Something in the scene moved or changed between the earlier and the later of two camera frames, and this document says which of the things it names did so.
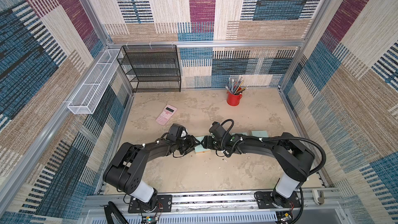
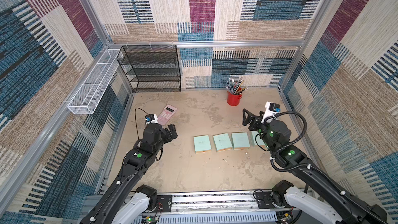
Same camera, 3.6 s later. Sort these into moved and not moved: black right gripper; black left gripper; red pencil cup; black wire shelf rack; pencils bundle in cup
Moved: black left gripper; black right gripper
Not moved: black wire shelf rack; pencils bundle in cup; red pencil cup
